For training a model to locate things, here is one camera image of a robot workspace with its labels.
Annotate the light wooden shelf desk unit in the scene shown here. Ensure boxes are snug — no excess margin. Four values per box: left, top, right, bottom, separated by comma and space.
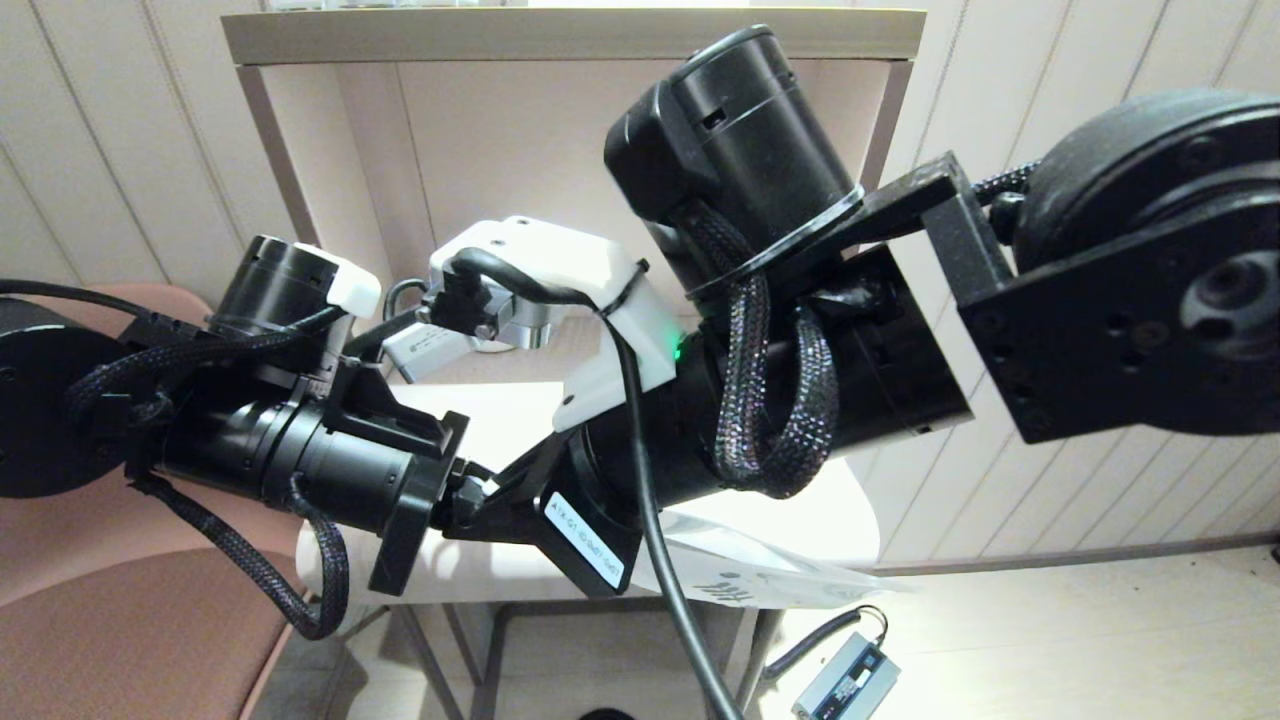
220, 8, 929, 403

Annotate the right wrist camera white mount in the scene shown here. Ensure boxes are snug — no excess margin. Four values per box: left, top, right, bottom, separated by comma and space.
428, 215, 692, 434

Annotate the white pouch with blue plants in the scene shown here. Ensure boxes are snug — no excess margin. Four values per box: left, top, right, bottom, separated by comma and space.
640, 510, 917, 612

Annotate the speckled braided right arm cable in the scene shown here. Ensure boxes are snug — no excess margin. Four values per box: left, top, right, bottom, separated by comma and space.
680, 165, 1041, 500

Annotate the thick black ribbed adapter cable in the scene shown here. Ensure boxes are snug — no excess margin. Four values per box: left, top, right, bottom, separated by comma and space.
763, 607, 889, 685

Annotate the black left camera cable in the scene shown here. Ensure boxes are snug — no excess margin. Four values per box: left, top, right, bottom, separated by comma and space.
385, 278, 433, 323

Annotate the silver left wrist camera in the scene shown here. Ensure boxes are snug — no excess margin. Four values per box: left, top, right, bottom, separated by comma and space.
383, 320, 473, 384

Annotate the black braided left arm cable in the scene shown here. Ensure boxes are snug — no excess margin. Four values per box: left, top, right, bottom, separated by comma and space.
65, 330, 352, 642

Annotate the brown upholstered chair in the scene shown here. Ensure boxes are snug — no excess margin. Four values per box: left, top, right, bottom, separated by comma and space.
0, 285, 331, 720

